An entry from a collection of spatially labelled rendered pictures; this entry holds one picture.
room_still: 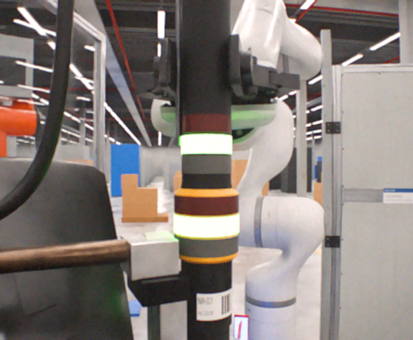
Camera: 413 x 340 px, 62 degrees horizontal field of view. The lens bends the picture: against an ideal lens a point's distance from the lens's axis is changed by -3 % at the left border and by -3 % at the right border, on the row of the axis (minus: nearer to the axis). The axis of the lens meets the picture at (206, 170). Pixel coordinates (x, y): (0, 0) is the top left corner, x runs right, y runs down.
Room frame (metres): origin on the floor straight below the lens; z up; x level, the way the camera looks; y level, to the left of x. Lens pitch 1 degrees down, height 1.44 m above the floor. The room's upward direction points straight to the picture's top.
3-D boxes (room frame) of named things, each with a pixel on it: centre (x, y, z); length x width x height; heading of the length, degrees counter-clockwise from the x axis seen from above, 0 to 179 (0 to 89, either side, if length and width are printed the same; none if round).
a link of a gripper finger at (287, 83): (0.30, -0.05, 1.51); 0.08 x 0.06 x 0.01; 50
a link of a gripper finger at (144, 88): (0.32, 0.02, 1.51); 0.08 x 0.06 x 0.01; 111
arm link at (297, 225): (0.81, -0.18, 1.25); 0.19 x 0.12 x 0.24; 72
